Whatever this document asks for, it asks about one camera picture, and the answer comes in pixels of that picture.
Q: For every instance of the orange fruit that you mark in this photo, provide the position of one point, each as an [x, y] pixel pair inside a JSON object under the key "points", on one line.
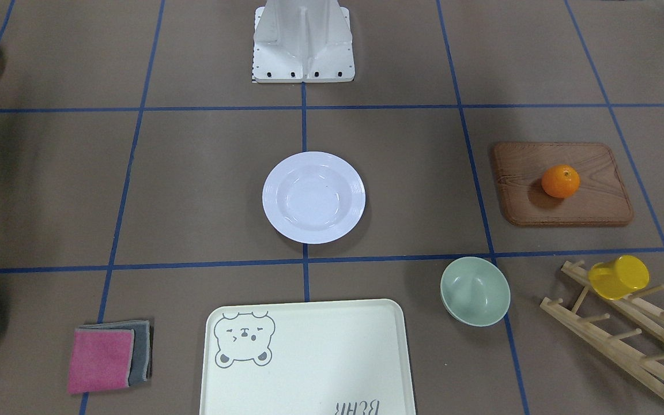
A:
{"points": [[560, 181]]}

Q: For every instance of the cream bear tray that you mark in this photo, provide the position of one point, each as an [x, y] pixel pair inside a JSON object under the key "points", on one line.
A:
{"points": [[324, 357]]}

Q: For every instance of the wooden cutting board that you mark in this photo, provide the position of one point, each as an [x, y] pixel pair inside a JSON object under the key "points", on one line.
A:
{"points": [[600, 201]]}

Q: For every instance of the yellow cup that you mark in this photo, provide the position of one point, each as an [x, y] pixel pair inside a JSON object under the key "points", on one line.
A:
{"points": [[622, 276]]}

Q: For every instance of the green bowl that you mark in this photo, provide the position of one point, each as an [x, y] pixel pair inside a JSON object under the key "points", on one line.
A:
{"points": [[475, 292]]}

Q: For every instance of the white round plate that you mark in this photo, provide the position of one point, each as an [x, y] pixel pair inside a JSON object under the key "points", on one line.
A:
{"points": [[313, 197]]}

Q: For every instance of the grey cloth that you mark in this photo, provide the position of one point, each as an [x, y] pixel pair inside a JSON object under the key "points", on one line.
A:
{"points": [[140, 361]]}

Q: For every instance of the pink cloth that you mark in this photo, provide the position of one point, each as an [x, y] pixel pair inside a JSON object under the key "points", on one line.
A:
{"points": [[100, 360]]}

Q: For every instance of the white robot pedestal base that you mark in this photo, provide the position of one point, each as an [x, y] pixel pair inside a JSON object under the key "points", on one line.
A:
{"points": [[302, 41]]}

